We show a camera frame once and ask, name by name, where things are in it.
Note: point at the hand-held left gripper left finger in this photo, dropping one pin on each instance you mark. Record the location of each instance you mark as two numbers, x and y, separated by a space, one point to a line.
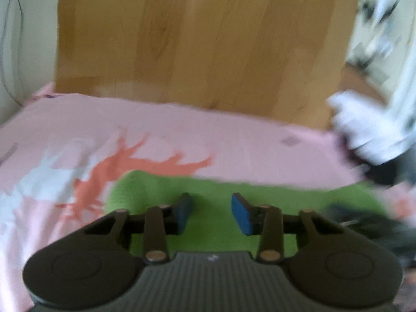
183 211

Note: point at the black knit garment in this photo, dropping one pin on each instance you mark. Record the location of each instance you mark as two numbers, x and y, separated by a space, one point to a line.
357 216

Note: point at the pink printed bedsheet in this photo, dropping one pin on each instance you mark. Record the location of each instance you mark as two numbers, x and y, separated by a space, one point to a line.
227 136

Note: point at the white cloth pile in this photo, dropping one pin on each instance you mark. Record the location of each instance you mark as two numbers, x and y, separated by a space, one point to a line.
367 126

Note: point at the green cloth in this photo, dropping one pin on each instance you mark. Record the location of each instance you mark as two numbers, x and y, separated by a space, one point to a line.
211 198

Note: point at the wooden side table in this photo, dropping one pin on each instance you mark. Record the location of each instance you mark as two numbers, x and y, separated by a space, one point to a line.
360 84

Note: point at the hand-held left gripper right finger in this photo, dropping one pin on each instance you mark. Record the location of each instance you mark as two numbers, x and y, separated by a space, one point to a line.
242 215

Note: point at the dark printed clothes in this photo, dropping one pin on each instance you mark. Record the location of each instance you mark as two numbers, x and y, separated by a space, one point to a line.
383 174

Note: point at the wooden headboard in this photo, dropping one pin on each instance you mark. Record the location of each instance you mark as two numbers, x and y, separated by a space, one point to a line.
195 39

